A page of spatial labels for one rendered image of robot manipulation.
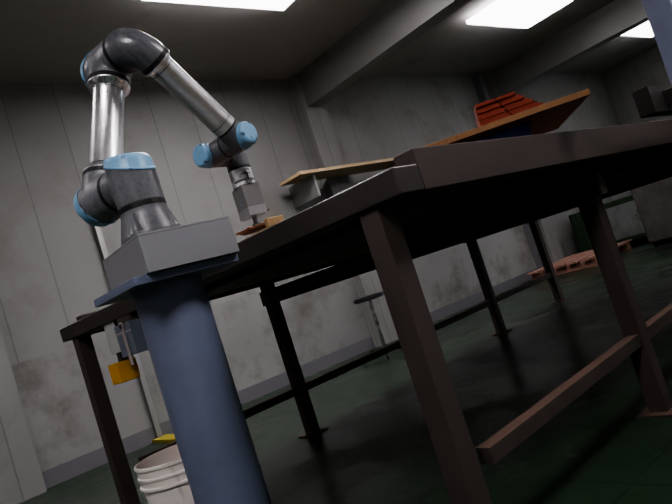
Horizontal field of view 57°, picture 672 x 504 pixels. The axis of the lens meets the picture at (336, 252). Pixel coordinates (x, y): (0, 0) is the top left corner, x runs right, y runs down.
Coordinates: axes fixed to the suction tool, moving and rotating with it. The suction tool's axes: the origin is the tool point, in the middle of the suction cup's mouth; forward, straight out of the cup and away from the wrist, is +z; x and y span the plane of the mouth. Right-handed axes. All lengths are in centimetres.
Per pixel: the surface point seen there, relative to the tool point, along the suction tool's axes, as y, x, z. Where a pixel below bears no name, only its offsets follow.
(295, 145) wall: 367, -252, -131
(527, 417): -68, -21, 70
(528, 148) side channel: -73, -48, 6
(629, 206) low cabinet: 326, -715, 40
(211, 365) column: -39, 42, 34
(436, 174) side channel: -81, -5, 9
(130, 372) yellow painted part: 68, 36, 32
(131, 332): 48, 37, 18
